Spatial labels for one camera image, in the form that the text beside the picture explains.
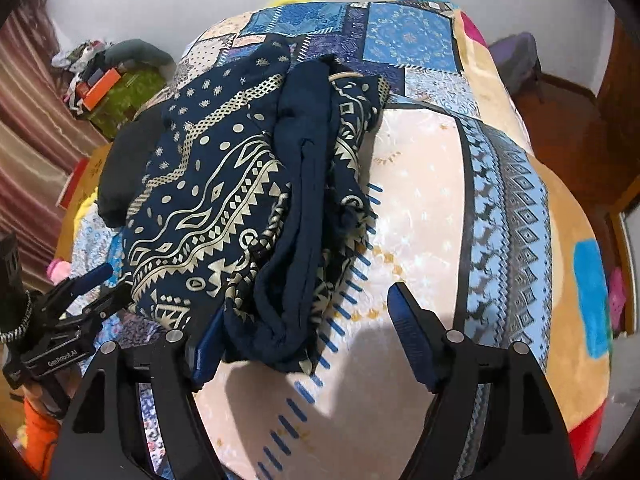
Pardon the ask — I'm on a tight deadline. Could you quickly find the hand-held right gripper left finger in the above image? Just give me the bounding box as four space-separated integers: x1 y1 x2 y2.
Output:
50 305 226 480

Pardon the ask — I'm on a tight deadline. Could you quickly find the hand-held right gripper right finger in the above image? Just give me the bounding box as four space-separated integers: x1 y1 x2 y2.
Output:
387 282 578 480

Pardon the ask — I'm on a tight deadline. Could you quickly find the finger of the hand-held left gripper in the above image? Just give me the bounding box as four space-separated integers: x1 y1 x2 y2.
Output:
54 261 115 303
74 282 135 323

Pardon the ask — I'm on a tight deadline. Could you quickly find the navy patterned hoodie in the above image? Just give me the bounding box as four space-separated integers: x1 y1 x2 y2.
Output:
122 40 391 373

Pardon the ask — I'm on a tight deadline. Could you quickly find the pink cloth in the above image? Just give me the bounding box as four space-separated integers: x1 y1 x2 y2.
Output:
45 259 71 283

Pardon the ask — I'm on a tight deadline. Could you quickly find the yellow cloth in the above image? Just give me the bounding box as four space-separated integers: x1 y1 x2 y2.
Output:
75 187 101 213

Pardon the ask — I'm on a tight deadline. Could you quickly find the red box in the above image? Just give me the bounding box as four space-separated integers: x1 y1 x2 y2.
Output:
55 159 90 209

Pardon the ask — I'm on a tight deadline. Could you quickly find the black folded garment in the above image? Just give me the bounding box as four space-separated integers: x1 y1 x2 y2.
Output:
97 110 171 228

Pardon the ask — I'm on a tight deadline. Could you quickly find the patchwork printed blanket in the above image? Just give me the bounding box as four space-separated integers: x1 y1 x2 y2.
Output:
55 0 616 480

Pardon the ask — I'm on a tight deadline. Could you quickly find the striped brown curtain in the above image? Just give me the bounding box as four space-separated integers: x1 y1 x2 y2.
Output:
0 0 108 291

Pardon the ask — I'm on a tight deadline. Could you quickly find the green cardboard box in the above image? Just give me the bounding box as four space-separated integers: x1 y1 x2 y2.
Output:
87 67 168 143

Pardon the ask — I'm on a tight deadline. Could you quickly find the orange flat box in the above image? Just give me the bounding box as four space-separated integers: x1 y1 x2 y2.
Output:
82 67 122 111

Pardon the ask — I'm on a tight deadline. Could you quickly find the pink plastic item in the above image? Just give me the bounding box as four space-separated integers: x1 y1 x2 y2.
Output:
606 266 627 334

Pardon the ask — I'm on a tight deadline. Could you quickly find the pile of assorted cloths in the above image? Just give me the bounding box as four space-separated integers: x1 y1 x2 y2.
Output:
52 40 108 111

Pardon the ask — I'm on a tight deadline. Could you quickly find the grey rolled cloth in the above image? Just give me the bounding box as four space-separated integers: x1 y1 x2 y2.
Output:
102 39 176 68

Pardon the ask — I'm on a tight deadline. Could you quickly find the purple grey bag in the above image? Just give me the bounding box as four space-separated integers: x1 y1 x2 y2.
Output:
487 31 543 93

